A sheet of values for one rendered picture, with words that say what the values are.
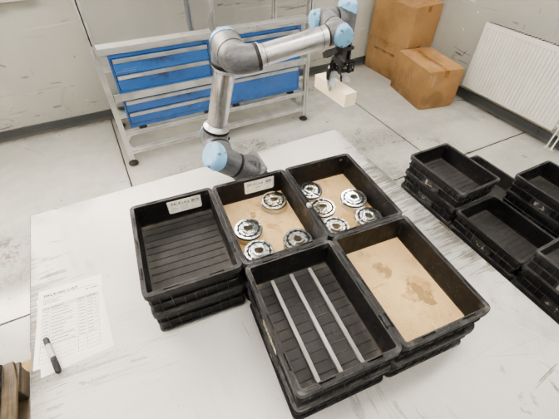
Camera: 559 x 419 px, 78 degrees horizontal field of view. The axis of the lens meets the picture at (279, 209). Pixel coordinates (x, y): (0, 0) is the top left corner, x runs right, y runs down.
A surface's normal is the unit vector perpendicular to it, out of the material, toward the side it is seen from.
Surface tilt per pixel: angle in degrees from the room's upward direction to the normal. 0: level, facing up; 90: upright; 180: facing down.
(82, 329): 0
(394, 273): 0
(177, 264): 0
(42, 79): 90
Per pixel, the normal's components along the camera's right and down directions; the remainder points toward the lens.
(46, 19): 0.45, 0.63
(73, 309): 0.01, -0.71
